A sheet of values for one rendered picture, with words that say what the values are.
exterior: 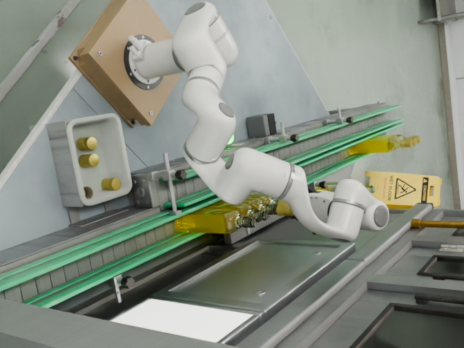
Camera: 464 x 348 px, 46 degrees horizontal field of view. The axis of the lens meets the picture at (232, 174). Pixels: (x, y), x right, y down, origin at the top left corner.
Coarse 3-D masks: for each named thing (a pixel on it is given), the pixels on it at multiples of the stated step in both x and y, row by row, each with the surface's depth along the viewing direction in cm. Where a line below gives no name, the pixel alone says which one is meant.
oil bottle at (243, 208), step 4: (212, 204) 159; (216, 204) 159; (220, 204) 158; (224, 204) 157; (228, 204) 156; (232, 204) 155; (240, 204) 153; (244, 204) 153; (248, 204) 153; (204, 208) 157; (208, 208) 157; (212, 208) 156; (216, 208) 155; (220, 208) 154; (224, 208) 153; (228, 208) 152; (232, 208) 151; (236, 208) 151; (240, 208) 150; (244, 208) 150; (248, 208) 151; (252, 208) 153; (240, 212) 150; (244, 212) 150; (248, 212) 150; (244, 216) 150
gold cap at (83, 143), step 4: (80, 140) 144; (84, 140) 143; (88, 140) 142; (92, 140) 143; (96, 140) 144; (80, 144) 144; (84, 144) 143; (88, 144) 142; (92, 144) 143; (96, 144) 144; (80, 148) 145; (84, 148) 144; (88, 148) 143; (92, 148) 143
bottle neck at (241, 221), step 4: (236, 220) 145; (240, 220) 145; (244, 220) 144; (248, 220) 143; (252, 220) 145; (236, 224) 146; (240, 224) 145; (244, 224) 144; (248, 224) 143; (252, 224) 145
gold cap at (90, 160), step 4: (80, 156) 145; (84, 156) 144; (88, 156) 143; (92, 156) 143; (96, 156) 144; (80, 160) 144; (84, 160) 143; (88, 160) 142; (92, 160) 143; (96, 160) 144; (80, 164) 145; (84, 164) 144; (88, 164) 143; (92, 164) 143; (96, 164) 144
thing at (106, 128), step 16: (80, 128) 146; (96, 128) 150; (112, 128) 149; (112, 144) 150; (112, 160) 151; (80, 176) 137; (96, 176) 149; (112, 176) 152; (128, 176) 149; (80, 192) 137; (96, 192) 149; (112, 192) 147; (128, 192) 149
